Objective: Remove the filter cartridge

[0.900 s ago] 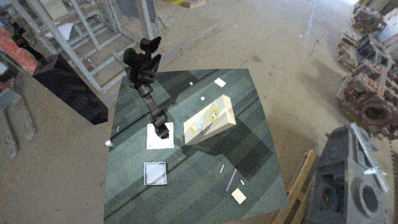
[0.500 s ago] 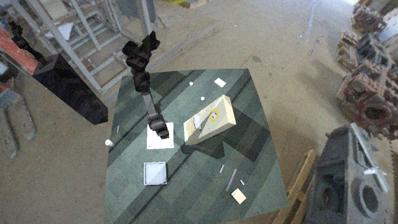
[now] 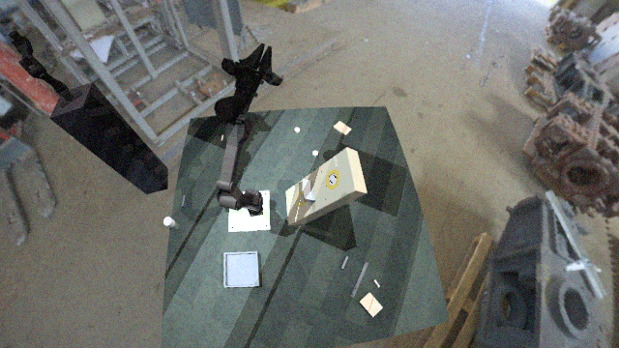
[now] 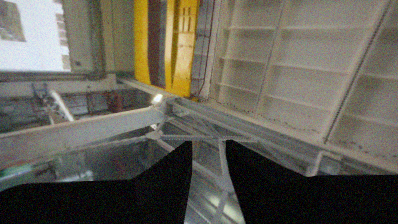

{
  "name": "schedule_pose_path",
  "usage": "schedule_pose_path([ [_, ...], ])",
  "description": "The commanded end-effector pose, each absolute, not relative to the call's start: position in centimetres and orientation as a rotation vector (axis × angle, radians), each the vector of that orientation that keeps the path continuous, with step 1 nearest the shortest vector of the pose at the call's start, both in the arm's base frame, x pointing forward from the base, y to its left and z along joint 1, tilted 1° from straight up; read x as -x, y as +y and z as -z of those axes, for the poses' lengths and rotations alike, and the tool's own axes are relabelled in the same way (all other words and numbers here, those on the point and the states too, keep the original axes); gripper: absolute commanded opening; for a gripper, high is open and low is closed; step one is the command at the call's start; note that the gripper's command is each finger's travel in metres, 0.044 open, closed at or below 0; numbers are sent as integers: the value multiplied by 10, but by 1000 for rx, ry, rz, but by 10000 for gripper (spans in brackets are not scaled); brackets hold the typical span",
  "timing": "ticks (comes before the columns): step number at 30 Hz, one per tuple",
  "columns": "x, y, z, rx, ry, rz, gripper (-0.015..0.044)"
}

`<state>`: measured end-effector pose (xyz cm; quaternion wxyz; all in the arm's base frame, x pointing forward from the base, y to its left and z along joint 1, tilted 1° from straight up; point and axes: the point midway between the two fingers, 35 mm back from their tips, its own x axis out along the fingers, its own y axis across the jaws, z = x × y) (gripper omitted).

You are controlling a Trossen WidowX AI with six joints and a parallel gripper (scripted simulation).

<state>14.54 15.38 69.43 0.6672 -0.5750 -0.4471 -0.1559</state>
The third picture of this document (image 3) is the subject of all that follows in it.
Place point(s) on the beige rectangular block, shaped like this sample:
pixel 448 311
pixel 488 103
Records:
pixel 342 128
pixel 370 304

